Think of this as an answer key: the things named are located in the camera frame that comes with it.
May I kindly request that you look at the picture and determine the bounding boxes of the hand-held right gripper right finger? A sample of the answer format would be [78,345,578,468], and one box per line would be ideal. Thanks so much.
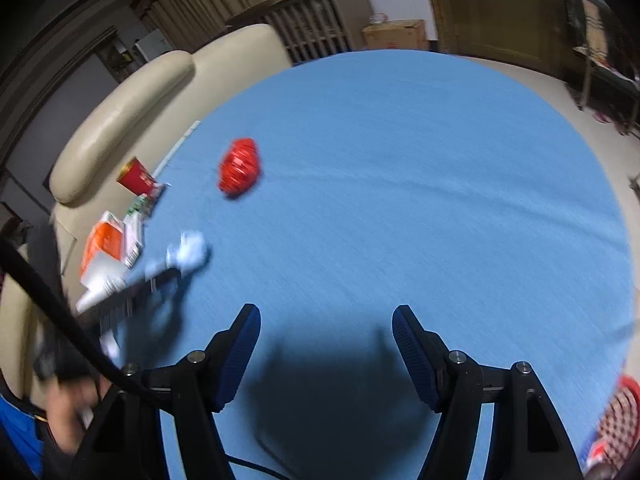
[391,304,586,480]

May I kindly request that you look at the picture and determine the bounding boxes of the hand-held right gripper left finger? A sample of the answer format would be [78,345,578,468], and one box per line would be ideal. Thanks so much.
[70,303,262,480]

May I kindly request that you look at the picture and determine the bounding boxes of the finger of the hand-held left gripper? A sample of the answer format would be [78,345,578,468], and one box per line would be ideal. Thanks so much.
[127,266,182,295]
[99,285,173,333]

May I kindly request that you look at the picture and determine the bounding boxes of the light blue wad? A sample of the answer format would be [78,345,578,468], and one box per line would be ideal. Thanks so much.
[165,230,211,275]

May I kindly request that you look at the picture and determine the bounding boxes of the red foil bag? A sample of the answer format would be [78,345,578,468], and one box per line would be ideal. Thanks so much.
[217,136,262,201]

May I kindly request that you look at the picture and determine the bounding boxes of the red plastic mesh basket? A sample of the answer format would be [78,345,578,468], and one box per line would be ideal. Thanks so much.
[582,375,640,476]

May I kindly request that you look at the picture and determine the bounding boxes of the person's left hand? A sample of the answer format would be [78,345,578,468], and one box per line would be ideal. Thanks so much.
[47,377,107,453]

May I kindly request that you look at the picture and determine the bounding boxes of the small white pink-label box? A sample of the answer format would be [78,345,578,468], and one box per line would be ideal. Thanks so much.
[121,212,145,267]

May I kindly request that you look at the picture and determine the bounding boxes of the orange and white box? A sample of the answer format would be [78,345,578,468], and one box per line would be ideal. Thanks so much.
[75,210,132,313]

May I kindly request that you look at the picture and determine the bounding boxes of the person's blue shirt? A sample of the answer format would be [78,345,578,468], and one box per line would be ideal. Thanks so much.
[0,392,43,478]

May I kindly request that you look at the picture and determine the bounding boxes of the red paper cup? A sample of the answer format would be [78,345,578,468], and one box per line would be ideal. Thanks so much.
[116,156,158,196]

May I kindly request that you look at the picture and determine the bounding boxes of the blue tablecloth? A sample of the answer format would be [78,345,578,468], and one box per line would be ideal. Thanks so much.
[95,50,636,480]

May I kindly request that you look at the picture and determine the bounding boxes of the beige leather sofa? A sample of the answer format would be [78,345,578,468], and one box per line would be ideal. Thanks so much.
[0,24,293,401]

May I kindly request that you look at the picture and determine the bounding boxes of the white cabinet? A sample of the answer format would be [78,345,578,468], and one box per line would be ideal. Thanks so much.
[134,30,170,63]

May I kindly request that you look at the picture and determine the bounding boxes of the brown curtain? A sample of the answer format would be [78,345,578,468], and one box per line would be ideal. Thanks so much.
[131,0,283,53]

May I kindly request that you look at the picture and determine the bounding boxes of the wooden slatted cabinet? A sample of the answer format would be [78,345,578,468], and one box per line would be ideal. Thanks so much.
[227,0,376,63]

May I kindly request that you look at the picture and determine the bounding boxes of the brown cardboard box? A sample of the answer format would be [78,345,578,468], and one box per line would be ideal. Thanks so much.
[361,20,430,52]

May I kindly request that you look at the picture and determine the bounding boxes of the dark wooden chair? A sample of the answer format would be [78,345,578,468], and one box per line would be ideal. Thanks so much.
[567,0,640,131]

